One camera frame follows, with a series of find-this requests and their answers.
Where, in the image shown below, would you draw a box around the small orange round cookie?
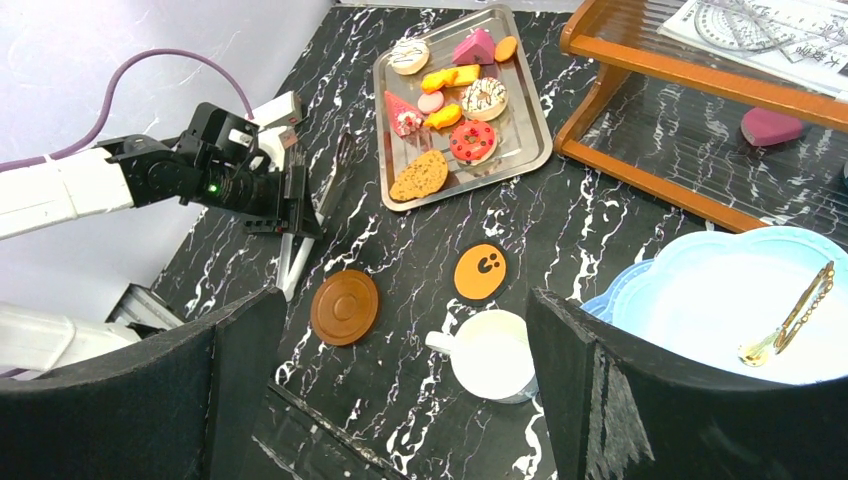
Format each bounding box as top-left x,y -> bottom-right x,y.
494,36 -> 518,63

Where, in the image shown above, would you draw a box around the steel serving tray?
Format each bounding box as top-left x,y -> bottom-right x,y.
373,5 -> 553,212

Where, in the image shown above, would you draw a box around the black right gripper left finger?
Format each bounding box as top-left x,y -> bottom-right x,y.
1,287 -> 287,479

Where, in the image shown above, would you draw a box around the steel food tongs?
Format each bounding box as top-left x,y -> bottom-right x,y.
275,132 -> 358,303

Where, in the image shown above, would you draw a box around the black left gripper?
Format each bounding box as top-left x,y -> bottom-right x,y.
99,102 -> 322,239

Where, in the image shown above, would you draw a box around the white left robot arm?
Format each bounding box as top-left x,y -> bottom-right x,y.
1,102 -> 322,239

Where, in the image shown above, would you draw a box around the maroon heart-shaped object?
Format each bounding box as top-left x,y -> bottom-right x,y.
740,107 -> 805,147

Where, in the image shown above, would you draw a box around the orange yellow pastry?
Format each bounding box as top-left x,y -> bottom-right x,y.
423,104 -> 463,130

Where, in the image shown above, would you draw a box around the pink layered cake slice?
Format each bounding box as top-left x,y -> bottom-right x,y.
384,91 -> 424,138

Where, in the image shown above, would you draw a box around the white ceramic mug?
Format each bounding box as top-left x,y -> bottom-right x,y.
425,310 -> 538,404

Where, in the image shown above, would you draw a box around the brown wooden round coaster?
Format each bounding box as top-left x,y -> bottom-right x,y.
310,270 -> 380,346

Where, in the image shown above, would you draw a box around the red sprinkled donut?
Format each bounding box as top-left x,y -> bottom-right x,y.
449,120 -> 498,165

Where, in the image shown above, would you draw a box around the pink round macaron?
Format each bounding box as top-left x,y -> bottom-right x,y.
417,90 -> 445,115

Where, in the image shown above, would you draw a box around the magenta cake wedge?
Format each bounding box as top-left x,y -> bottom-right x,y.
452,28 -> 495,66

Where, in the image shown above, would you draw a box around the white iced round pastry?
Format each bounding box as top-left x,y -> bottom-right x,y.
388,38 -> 430,76

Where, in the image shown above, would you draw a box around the packaged ruler protractor set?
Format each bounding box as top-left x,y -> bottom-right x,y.
658,1 -> 847,103

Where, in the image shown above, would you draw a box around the brown chocolate chip cookie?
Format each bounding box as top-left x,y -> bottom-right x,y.
389,150 -> 449,202

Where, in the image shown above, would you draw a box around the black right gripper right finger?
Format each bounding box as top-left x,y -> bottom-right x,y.
526,288 -> 847,479

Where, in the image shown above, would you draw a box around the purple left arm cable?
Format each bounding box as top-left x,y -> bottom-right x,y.
0,48 -> 256,175

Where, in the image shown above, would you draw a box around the blue three-tier cake stand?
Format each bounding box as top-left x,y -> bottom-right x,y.
582,226 -> 847,385

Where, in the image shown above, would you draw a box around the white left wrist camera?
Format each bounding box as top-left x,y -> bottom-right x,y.
225,91 -> 304,173

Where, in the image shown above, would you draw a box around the wooden two-tier shelf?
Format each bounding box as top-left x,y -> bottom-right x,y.
554,1 -> 847,244

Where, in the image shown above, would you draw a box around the orange black round coaster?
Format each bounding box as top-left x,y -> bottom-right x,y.
451,241 -> 510,305

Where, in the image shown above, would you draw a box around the white chocolate drizzled donut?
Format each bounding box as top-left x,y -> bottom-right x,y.
461,77 -> 508,121

